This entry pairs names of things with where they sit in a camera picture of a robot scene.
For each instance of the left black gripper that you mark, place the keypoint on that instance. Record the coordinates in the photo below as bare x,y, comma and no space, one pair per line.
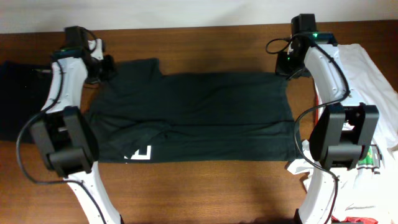
111,69

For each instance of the dark green t-shirt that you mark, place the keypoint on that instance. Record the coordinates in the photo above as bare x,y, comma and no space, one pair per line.
144,116

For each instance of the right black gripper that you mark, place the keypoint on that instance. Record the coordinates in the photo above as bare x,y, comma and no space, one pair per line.
282,68

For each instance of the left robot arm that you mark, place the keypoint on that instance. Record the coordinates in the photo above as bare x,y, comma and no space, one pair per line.
66,143

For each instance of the folded black garment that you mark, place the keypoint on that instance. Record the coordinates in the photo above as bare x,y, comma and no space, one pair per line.
24,91

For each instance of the white t-shirt pile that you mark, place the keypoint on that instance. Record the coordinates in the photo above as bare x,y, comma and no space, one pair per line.
370,189

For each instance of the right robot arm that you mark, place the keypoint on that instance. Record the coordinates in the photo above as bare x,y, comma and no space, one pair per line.
344,131

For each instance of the red object at edge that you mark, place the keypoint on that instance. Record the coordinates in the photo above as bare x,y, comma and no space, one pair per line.
355,220

